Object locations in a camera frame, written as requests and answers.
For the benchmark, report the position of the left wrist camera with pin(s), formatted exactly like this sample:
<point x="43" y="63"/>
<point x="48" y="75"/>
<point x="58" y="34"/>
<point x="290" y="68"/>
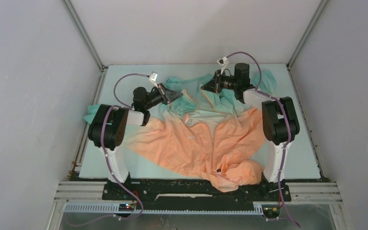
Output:
<point x="153" y="78"/>

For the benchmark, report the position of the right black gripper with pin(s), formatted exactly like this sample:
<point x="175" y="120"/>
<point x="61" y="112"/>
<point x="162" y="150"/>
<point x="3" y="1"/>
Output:
<point x="214" y="85"/>

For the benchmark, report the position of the grey slotted cable duct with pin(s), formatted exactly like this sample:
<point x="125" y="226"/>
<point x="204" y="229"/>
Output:
<point x="121" y="208"/>

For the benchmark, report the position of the teal and orange jacket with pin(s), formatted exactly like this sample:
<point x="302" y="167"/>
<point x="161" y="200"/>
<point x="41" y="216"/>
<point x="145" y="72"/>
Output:
<point x="201" y="135"/>

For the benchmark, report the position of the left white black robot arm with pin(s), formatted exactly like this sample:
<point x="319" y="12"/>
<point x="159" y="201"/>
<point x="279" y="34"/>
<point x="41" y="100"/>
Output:
<point x="108" y="128"/>

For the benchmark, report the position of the aluminium frame rail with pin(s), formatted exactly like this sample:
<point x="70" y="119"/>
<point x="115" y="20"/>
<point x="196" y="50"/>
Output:
<point x="90" y="194"/>

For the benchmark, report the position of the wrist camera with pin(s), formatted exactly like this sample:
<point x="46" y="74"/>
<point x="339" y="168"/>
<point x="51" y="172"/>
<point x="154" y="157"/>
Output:
<point x="223" y="62"/>
<point x="153" y="78"/>

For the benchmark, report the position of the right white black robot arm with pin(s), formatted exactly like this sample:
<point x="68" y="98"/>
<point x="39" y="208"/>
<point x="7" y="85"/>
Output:
<point x="280" y="121"/>

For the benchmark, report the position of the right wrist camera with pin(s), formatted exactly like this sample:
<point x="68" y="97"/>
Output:
<point x="223" y="62"/>

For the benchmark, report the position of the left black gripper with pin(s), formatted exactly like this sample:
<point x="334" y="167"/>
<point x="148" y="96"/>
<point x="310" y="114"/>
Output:
<point x="167" y="95"/>

